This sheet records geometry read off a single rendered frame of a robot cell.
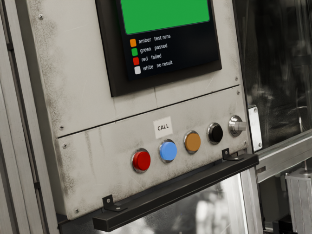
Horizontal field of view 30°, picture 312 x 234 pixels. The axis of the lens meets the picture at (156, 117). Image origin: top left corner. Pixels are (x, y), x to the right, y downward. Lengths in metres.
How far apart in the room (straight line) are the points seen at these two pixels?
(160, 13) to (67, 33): 0.17
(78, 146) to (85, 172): 0.04
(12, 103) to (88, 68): 0.13
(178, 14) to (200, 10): 0.05
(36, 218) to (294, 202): 1.00
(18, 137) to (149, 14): 0.28
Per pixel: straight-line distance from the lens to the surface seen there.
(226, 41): 1.08
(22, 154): 0.82
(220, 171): 1.01
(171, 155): 0.96
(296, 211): 1.70
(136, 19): 0.90
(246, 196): 1.15
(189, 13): 0.98
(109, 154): 0.89
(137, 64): 0.89
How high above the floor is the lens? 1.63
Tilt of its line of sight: 9 degrees down
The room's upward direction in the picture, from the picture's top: 9 degrees counter-clockwise
